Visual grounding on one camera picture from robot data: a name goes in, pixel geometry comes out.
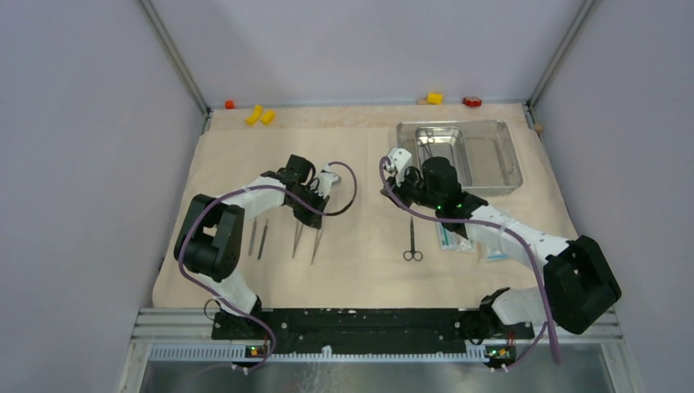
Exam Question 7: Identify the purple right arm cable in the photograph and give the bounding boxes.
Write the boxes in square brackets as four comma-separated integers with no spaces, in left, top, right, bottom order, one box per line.
[378,156,563,372]

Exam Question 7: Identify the teal white sterile packet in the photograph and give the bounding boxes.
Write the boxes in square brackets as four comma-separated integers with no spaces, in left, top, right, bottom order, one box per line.
[435,223,459,251]

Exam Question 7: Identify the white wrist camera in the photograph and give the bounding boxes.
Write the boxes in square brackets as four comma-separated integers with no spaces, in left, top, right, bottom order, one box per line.
[385,147,412,184]
[313,164,341,199]

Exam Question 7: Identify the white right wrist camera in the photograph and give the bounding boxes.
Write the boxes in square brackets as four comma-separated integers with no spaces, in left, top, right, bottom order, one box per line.
[385,147,412,184]

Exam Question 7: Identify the blue white sterile pouch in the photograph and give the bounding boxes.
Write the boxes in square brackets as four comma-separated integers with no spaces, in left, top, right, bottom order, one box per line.
[477,243,509,264]

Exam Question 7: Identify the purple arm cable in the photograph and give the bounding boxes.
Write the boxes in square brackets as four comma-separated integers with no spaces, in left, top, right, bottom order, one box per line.
[176,160,359,375]
[378,156,563,372]

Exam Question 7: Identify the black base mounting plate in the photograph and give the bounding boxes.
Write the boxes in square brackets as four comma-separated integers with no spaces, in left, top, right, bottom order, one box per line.
[211,309,534,355]

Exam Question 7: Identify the steel tweezers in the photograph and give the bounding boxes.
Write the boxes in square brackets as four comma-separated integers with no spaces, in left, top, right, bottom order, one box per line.
[310,228,324,265]
[291,220,304,258]

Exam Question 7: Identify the yellow block at back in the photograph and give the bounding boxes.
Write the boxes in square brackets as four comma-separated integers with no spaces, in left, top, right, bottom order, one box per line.
[426,92,444,105]

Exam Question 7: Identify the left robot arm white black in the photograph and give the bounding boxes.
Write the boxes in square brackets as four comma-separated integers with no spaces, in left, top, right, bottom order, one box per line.
[173,155,341,339]

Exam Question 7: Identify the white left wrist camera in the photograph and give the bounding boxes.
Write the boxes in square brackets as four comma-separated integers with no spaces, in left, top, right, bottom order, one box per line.
[313,164,341,199]

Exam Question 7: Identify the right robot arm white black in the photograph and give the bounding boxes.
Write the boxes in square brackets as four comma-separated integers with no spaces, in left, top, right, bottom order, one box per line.
[379,156,622,337]

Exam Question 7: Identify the steel forceps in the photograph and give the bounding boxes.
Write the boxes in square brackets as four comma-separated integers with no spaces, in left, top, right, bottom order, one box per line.
[421,129,435,158]

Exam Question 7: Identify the yellow block left one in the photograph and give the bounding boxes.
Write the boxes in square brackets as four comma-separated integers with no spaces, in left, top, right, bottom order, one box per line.
[245,105,264,126]

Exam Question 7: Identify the beige wrapping cloth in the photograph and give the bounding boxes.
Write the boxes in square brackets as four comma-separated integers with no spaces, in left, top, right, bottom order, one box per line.
[180,104,577,309]

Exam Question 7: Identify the red object at back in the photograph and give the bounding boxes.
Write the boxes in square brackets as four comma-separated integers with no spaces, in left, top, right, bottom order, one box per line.
[462,96,483,107]

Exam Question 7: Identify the yellow block left two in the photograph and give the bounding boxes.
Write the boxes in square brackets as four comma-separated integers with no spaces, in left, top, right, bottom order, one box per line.
[259,110,277,126]

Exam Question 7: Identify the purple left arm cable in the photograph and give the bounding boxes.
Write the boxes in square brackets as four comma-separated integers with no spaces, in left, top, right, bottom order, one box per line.
[176,160,359,375]

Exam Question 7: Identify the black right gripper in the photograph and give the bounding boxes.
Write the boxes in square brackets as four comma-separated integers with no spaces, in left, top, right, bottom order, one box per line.
[381,165,442,210]

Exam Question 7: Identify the large steel tray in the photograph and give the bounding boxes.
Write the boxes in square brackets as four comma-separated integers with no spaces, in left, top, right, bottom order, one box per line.
[396,120,523,198]

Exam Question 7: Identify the small steel instrument tray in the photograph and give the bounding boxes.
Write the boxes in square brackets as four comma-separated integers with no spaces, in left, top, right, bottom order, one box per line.
[414,126,473,188]

